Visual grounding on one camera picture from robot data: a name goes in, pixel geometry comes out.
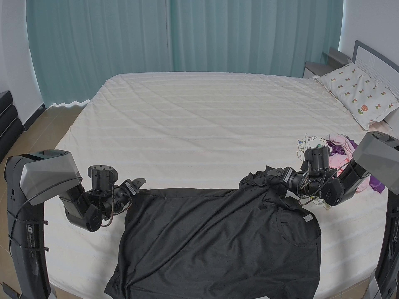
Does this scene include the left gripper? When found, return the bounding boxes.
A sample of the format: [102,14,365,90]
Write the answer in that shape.
[112,177,147,210]

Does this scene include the black cable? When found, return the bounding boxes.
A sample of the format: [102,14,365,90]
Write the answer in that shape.
[100,195,133,228]

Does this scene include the white printed pillow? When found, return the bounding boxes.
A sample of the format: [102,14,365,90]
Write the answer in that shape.
[313,62,399,132]

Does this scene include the black T-shirt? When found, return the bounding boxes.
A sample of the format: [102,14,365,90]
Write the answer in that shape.
[104,166,322,299]

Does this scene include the blue-green curtain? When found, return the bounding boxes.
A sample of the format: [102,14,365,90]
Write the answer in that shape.
[168,0,345,78]
[26,0,173,107]

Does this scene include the grey white bedside table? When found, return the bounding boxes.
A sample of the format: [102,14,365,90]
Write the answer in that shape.
[304,47,351,79]

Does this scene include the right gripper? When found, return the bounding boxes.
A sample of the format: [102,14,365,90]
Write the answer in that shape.
[266,166,309,196]

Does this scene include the black chest of drawers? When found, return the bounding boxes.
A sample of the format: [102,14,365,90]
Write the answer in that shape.
[0,91,25,163]

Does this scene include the pile of clothes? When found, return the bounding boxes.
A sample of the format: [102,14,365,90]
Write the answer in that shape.
[294,133,386,212]

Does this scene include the bed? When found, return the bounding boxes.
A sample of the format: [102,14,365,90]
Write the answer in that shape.
[44,40,399,299]

